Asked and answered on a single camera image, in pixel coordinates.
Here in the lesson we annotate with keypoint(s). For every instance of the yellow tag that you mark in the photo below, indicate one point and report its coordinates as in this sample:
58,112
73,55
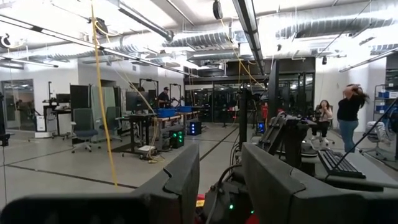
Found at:
200,203

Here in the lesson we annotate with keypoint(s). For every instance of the grey-green curtain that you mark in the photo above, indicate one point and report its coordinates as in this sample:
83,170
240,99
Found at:
109,96

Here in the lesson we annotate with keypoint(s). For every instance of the glass door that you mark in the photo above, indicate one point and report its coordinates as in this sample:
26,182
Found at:
18,105

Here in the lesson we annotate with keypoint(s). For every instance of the black divider panel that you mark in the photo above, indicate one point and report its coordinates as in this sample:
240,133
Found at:
80,96

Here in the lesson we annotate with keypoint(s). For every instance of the black monitor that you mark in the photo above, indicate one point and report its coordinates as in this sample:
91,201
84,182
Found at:
136,101

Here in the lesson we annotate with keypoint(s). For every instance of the white box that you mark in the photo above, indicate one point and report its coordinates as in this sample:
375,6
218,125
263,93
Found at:
41,124

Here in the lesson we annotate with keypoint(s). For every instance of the metal shelf rack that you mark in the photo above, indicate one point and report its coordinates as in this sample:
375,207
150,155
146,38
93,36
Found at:
385,95

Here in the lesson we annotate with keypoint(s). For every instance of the blue plastic bin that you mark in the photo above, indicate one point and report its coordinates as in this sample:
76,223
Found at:
185,109
166,113

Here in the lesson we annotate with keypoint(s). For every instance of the white office chair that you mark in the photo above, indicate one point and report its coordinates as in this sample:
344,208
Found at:
374,133

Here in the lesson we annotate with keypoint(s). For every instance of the wooden workbench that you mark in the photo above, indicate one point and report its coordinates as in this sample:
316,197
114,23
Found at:
169,119

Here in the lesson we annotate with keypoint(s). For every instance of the computer tower green lights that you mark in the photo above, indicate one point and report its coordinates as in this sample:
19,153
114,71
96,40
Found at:
176,139

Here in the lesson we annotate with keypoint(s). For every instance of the black office desk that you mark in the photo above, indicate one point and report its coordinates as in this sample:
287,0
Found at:
60,111

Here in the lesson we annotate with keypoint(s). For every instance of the grey desk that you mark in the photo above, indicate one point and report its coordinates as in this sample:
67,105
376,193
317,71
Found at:
379,174

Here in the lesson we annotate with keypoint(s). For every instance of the black keyboard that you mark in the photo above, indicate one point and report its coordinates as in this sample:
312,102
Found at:
348,170

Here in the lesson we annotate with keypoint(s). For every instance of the computer tower blue lights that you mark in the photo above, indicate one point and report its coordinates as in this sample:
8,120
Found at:
194,128

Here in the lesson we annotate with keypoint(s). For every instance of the grey office chair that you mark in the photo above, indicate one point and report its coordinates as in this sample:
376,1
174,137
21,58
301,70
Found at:
112,116
83,121

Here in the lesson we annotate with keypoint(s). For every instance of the person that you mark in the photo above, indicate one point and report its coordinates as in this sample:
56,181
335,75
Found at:
348,112
163,99
323,116

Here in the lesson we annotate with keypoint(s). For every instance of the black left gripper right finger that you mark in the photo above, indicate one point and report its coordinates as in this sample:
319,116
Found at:
280,199

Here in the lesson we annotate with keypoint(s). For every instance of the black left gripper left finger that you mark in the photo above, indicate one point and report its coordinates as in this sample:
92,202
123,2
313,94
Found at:
180,193

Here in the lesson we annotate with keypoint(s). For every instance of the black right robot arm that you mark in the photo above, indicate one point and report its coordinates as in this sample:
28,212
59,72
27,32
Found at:
293,140

